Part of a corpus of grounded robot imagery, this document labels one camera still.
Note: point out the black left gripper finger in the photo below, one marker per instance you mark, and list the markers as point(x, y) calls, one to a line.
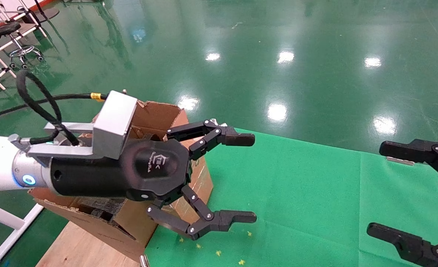
point(237, 139)
point(219, 220)

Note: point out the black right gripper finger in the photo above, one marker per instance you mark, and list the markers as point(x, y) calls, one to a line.
point(408, 149)
point(408, 244)

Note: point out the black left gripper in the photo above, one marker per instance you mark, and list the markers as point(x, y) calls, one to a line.
point(104, 178)

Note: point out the large open cardboard carton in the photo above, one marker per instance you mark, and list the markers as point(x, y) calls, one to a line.
point(156, 115)

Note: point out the silver metal clip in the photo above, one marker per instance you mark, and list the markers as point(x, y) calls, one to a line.
point(399, 160)
point(144, 261)
point(213, 121)

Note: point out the green table cloth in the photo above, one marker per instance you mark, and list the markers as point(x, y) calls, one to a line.
point(297, 200)

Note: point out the black round floor base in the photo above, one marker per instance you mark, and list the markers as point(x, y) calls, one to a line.
point(48, 15)

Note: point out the black wheeled stool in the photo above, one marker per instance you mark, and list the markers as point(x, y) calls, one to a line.
point(5, 29)

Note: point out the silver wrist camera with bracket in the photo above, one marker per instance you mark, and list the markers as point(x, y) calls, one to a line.
point(113, 122)

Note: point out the white table frame leg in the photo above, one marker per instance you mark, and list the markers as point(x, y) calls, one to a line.
point(7, 226)

